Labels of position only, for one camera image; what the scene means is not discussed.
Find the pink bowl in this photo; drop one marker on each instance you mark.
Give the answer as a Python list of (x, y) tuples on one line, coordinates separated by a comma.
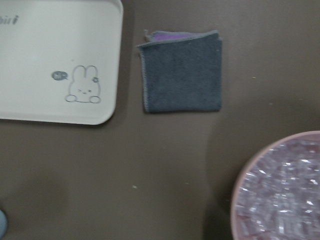
[(240, 180)]

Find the cream rabbit tray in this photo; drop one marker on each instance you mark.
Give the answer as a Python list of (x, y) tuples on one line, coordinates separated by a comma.
[(59, 60)]

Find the light blue cup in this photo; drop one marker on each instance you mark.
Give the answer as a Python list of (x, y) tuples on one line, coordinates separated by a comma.
[(3, 224)]

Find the grey folded cloth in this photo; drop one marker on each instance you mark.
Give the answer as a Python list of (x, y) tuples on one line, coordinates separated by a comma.
[(181, 72)]

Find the clear ice cubes pile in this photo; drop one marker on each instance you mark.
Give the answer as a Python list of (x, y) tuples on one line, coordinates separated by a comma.
[(282, 192)]

